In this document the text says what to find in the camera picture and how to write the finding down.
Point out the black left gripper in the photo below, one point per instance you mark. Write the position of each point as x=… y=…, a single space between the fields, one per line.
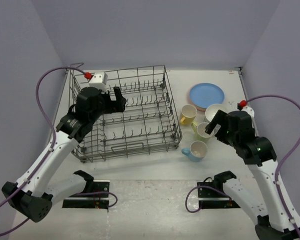
x=117 y=105

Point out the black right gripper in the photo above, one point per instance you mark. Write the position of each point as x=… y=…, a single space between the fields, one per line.
x=218 y=118

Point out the white ceramic bowl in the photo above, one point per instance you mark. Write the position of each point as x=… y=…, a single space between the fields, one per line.
x=212 y=110

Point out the yellow-green plastic cup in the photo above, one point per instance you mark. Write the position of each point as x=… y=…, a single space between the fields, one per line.
x=199 y=132

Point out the blue plastic plate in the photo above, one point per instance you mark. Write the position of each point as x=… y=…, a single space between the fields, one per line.
x=205 y=94

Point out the yellow ceramic mug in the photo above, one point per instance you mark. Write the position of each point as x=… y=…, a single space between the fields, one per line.
x=188 y=114

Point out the grey wire dish rack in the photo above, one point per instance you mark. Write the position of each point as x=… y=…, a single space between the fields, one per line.
x=149 y=124

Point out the blue plastic cup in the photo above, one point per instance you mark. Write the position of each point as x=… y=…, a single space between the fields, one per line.
x=196 y=152

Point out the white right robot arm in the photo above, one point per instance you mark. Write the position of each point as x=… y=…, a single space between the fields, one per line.
x=274 y=218

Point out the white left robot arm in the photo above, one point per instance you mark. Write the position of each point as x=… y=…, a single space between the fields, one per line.
x=32 y=195

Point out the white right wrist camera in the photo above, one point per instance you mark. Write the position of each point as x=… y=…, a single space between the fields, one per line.
x=248 y=110

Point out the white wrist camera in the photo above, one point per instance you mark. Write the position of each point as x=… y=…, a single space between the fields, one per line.
x=248 y=110
x=99 y=81

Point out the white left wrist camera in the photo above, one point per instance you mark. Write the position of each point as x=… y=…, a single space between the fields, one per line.
x=99 y=81

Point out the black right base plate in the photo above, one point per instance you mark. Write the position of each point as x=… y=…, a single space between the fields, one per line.
x=210 y=199

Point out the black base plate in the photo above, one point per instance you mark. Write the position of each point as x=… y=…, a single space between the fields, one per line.
x=210 y=199
x=96 y=201

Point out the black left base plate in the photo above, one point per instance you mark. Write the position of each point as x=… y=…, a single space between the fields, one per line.
x=96 y=201

